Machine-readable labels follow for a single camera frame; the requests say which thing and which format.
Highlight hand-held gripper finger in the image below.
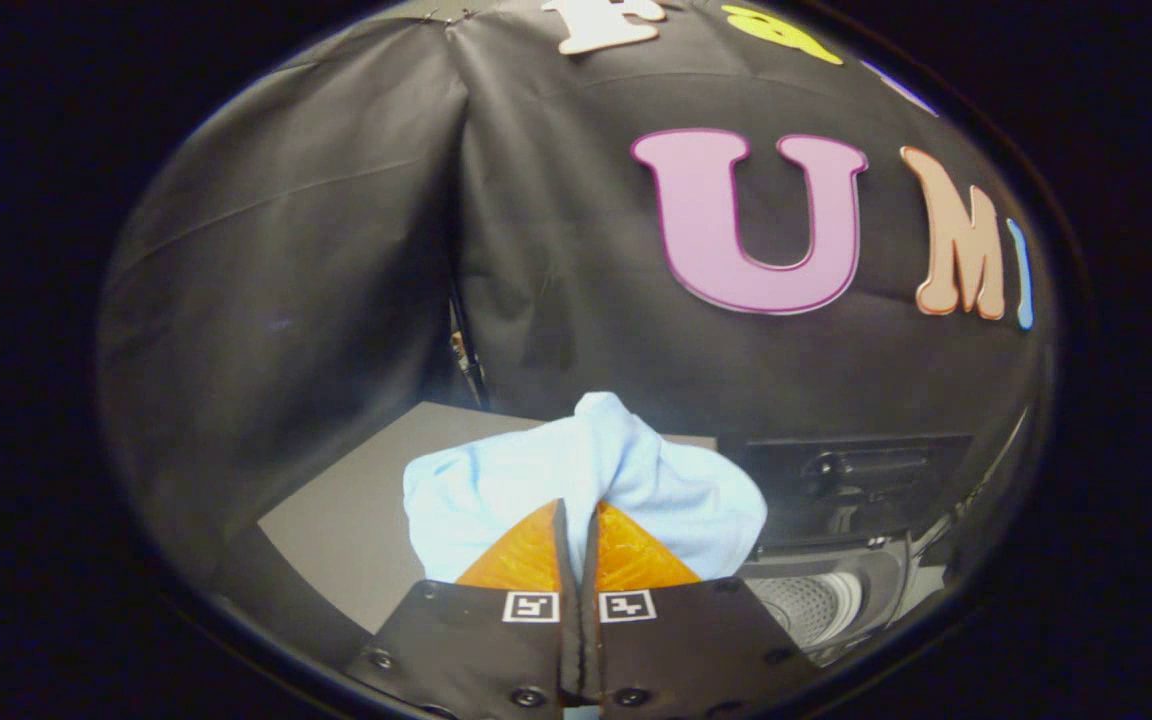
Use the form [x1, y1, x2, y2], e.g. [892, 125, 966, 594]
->
[346, 500, 579, 716]
[581, 502, 822, 716]

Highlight light blue cloth garment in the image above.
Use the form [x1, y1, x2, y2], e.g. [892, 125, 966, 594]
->
[403, 392, 769, 584]

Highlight dark washing machine lid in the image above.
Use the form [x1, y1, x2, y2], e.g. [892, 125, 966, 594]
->
[736, 433, 977, 551]

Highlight white cabinet with dark top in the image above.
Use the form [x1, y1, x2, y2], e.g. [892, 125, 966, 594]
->
[211, 400, 717, 661]

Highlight black backdrop cloth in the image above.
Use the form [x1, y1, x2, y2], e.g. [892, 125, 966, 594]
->
[98, 0, 1055, 601]

